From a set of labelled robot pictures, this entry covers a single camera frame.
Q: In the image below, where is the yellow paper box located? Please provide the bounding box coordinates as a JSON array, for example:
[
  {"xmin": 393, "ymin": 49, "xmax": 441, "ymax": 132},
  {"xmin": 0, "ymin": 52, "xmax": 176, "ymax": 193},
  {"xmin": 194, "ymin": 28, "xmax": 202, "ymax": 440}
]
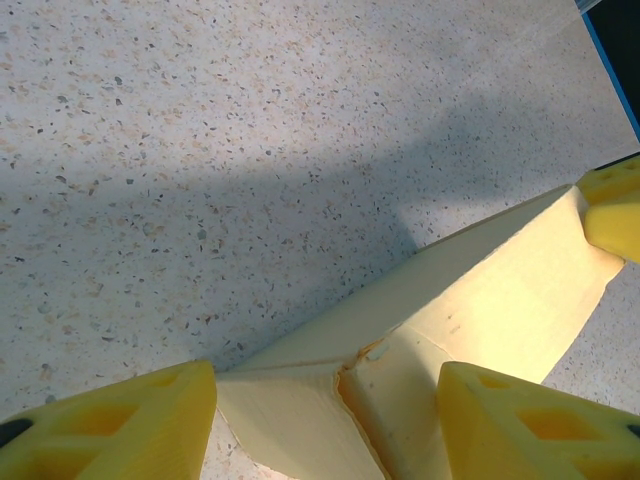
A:
[{"xmin": 215, "ymin": 183, "xmax": 626, "ymax": 480}]

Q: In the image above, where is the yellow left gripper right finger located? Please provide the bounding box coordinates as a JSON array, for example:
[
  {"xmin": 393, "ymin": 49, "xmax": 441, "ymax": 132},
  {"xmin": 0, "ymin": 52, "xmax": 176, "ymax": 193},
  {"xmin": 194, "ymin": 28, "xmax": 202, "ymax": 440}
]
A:
[{"xmin": 437, "ymin": 360, "xmax": 640, "ymax": 480}]

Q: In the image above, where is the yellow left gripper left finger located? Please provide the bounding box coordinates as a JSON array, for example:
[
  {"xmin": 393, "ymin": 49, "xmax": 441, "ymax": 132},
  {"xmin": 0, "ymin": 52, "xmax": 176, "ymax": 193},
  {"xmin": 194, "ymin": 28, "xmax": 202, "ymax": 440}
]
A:
[{"xmin": 0, "ymin": 360, "xmax": 219, "ymax": 480}]

